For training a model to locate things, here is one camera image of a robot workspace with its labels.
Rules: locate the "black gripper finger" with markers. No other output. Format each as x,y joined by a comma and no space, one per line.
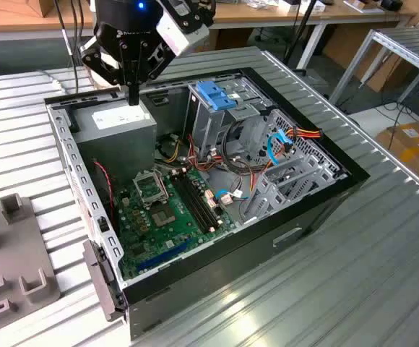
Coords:
101,68
159,59

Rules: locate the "perforated metal disk bay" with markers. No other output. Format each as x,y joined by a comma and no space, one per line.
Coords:
280,121

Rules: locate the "blue plastic drive latch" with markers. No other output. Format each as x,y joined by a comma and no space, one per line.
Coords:
213,95

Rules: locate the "grey power supply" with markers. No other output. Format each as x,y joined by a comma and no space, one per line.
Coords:
115,144

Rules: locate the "small brown box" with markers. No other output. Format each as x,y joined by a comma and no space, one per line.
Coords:
45,7

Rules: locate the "grey metal drive cage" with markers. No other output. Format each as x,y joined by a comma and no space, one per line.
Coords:
209,130

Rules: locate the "black tripod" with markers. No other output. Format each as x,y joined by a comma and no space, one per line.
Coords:
296,39

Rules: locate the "black RAM slot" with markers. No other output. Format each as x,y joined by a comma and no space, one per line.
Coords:
202,202
208,202
195,202
189,202

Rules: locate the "white board plug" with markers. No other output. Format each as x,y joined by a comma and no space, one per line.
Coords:
227,199

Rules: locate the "CPU socket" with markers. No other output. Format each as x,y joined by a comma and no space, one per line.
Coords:
163,217

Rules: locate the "green motherboard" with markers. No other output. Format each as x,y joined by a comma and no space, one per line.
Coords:
151,238

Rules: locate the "brown cardboard panel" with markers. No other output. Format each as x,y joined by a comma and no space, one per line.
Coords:
343,39

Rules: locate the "blue expansion slot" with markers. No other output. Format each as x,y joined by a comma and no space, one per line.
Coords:
162,256

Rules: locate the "grey parts rack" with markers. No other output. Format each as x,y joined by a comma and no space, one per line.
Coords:
14,246

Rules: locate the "black PC case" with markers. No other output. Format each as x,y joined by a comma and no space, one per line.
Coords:
231,274

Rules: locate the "labelled cardboard box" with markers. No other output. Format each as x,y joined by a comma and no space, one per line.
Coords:
408,159

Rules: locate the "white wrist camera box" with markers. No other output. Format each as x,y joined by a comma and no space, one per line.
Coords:
180,36

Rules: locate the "metal frame table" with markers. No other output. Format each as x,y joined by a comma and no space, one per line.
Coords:
393,41

